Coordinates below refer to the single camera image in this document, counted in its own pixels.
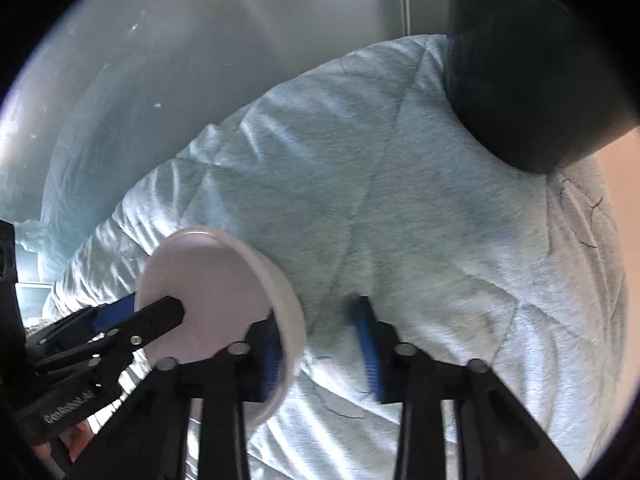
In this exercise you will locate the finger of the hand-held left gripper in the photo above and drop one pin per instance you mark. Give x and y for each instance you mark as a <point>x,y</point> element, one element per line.
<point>155,317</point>
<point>117,316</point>

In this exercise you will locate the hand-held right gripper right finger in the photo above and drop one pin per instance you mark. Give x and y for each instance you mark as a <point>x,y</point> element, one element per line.
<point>367,345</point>

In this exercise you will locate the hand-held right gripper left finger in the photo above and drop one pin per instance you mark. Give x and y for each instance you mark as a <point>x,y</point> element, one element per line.
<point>270,357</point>

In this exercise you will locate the small white plate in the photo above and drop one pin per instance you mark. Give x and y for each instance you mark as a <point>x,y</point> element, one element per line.
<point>215,280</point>

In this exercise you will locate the person's left hand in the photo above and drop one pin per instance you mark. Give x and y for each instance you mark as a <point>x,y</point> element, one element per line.
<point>77,435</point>

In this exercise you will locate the light green quilted cloth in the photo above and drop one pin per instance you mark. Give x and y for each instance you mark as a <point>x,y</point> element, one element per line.
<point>400,185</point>

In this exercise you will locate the black chair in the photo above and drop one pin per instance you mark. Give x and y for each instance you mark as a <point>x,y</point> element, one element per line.
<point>525,85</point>

